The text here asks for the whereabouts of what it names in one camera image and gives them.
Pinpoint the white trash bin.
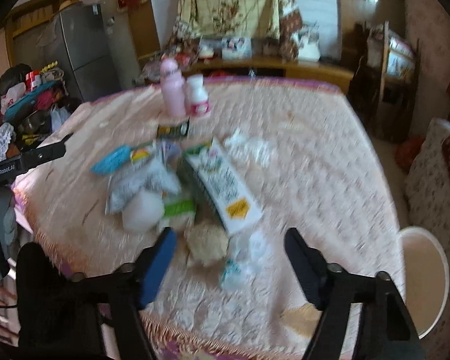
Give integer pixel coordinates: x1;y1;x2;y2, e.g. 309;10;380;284
399;226;450;339

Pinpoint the white kettle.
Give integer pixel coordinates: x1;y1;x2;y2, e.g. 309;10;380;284
292;22;321;63

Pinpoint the grey refrigerator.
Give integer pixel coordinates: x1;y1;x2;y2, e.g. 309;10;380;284
38;2;121;102

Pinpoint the silver grey food pouch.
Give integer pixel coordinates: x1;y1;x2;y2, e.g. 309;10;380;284
105;154;182;215

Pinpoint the wooden low cabinet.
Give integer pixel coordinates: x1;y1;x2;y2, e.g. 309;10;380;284
138;49;355;95

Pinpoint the pink quilted table cover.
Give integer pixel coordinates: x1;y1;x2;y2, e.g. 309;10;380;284
13;78;405;359

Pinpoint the clutter pile of bags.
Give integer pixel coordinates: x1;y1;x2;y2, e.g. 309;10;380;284
0;62;82;162

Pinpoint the floral covered sofa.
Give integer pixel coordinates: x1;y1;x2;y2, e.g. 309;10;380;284
405;119;450;359

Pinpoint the dark green biscuit packet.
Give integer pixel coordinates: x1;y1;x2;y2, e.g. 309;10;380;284
157;119;190;140

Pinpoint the blue tissue pack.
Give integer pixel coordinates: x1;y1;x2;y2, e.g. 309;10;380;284
90;145;132;176

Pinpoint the white tissue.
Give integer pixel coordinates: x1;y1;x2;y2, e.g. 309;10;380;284
223;128;273;167

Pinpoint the framed couple photo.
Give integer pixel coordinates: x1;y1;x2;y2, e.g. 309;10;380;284
221;37;253;60

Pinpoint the green white milk carton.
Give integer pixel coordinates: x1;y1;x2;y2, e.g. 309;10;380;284
179;138;263;236

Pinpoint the beige paper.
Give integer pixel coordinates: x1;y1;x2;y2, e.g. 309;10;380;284
184;222;229;267

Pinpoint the floral yellow blanket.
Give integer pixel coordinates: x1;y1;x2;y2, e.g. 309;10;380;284
168;0;303;60

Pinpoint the pink water bottle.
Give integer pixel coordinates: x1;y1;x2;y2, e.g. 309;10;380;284
160;58;187;117

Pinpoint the rainbow medicine box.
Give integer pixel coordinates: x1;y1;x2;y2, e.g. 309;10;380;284
130;140;158;164

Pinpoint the blue white small box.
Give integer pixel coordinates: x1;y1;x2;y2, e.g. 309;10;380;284
159;140;182;164

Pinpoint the wooden chair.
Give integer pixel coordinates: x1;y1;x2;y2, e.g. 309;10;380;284
349;21;421;143

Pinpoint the white pill bottle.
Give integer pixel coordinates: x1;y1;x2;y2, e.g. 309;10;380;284
186;74;210;117

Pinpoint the green white plastic wrapper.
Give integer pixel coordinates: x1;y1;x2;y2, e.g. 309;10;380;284
157;193;197;233

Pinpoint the crumpled clear plastic wrapper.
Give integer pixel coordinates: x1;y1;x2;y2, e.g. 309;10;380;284
219;228;272;292

